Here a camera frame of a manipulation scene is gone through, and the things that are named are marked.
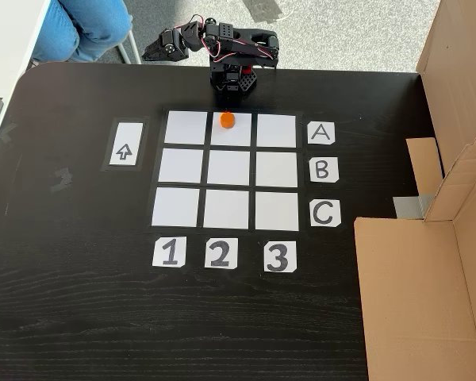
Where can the grey tape at box foot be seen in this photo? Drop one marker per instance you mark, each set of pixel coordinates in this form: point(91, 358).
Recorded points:
point(412, 207)

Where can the round orange token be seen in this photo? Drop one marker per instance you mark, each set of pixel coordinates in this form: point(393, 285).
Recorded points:
point(227, 120)

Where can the white metal chair leg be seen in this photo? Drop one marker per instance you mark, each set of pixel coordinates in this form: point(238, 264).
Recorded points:
point(133, 47)

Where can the white arrow paper sheet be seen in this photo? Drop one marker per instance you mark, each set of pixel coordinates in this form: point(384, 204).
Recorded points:
point(125, 135)

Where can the paper sheet number 2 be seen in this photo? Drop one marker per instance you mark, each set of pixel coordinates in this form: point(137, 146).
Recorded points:
point(221, 253)

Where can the paper sheet letter C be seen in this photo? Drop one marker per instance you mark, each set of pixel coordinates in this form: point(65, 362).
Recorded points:
point(325, 213)

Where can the paper sheet letter A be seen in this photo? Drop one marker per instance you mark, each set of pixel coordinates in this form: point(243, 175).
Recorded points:
point(321, 133)

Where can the white nine-square grid sheet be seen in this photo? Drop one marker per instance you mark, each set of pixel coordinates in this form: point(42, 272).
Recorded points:
point(226, 168)

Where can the paper sheet number 3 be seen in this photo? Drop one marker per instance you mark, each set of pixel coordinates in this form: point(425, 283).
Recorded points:
point(280, 256)

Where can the large brown cardboard box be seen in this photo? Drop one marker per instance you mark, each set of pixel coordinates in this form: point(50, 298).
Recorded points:
point(412, 297)

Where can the grey tape on floor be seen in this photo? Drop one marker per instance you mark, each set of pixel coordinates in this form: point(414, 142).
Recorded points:
point(263, 10)

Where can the paper sheet letter B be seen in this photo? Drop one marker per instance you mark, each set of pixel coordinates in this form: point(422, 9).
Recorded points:
point(323, 170)

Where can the paper sheet number 1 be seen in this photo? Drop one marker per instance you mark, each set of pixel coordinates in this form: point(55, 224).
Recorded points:
point(169, 252)

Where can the white desk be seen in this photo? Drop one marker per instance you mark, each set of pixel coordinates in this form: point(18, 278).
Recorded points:
point(8, 47)

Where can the person's leg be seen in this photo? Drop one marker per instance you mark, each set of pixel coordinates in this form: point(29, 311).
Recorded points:
point(83, 28)

